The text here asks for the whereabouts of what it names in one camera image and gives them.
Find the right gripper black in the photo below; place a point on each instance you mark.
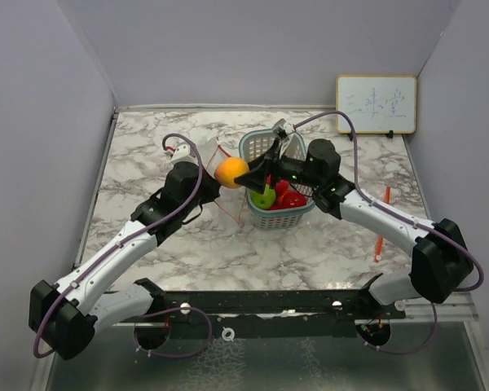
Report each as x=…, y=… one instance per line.
x=257, y=177

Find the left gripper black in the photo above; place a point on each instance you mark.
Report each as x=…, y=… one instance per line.
x=212, y=187

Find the clear zip bag orange zipper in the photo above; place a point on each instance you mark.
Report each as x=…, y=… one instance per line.
x=231, y=203

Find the yellow orange toy peach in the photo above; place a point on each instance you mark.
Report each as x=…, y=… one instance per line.
x=230, y=169

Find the green toy apple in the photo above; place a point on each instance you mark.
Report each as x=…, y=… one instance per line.
x=263, y=200

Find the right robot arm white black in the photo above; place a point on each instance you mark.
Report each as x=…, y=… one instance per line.
x=439, y=259

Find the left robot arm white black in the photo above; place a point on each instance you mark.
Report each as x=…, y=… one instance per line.
x=68, y=314

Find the blue white plastic basket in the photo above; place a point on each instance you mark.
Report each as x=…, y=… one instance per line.
x=251, y=146

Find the red toy pepper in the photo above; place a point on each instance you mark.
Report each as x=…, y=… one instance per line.
x=286, y=197

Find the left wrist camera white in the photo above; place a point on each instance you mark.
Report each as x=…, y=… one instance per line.
x=183, y=152

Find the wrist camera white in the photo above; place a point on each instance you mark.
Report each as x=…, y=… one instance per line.
x=183, y=152
x=283, y=129

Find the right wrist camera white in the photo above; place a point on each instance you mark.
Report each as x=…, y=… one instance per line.
x=283, y=129

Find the black mounting rail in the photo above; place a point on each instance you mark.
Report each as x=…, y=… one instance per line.
x=258, y=314

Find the small whiteboard wooden frame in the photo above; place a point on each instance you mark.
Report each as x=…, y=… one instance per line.
x=377, y=104

